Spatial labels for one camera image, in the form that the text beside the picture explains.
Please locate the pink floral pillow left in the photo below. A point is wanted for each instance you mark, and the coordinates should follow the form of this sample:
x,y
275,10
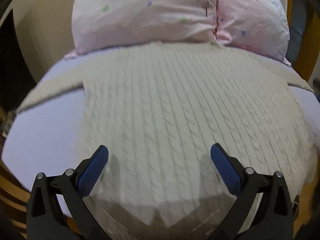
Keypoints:
x,y
99,24

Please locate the pink floral pillow right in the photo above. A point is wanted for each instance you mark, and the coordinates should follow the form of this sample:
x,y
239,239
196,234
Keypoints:
x,y
259,26

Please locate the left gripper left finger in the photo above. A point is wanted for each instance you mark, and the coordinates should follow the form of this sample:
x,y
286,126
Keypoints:
x,y
45,218

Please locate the pink floral pillow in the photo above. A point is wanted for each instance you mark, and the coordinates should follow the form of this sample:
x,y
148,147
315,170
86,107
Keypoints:
x,y
99,24
259,26

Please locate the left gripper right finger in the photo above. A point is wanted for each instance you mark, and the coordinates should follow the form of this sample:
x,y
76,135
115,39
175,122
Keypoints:
x,y
274,216

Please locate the lavender bed sheet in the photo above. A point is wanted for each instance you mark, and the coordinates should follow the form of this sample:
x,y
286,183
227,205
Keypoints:
x,y
47,132

